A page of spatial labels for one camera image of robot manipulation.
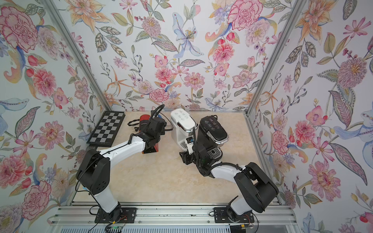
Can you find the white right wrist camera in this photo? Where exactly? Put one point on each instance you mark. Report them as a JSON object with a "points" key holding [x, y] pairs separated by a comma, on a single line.
{"points": [[190, 143]]}

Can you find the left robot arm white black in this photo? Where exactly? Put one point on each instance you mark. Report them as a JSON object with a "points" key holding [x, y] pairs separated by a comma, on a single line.
{"points": [[94, 171]]}

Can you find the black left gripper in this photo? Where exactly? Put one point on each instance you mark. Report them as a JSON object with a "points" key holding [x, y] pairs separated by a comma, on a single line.
{"points": [[162, 130]]}

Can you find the white coffee machine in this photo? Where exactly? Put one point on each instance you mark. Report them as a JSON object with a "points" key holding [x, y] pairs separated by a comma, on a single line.
{"points": [[183, 125]]}

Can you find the aluminium corner post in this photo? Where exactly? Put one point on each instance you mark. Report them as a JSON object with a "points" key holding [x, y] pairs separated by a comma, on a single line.
{"points": [[293, 16], [66, 34]]}

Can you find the black coffee machine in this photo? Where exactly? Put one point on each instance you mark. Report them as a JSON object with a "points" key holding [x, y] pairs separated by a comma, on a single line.
{"points": [[212, 136]]}

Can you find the red Nespresso coffee machine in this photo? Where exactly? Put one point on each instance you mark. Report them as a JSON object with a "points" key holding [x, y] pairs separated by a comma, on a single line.
{"points": [[145, 119]]}

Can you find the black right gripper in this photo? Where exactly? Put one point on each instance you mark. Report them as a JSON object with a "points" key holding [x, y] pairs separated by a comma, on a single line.
{"points": [[186, 158]]}

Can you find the aluminium corner post left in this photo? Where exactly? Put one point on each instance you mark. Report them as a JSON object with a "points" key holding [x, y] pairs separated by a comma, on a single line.
{"points": [[66, 34]]}

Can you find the black folding chessboard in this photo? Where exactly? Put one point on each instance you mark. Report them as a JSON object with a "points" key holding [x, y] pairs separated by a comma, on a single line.
{"points": [[107, 129]]}

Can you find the aluminium corner post right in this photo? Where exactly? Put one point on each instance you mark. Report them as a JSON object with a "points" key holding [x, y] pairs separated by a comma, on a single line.
{"points": [[293, 16]]}

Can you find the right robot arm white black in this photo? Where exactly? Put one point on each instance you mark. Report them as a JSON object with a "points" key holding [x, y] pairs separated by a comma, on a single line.
{"points": [[257, 189]]}

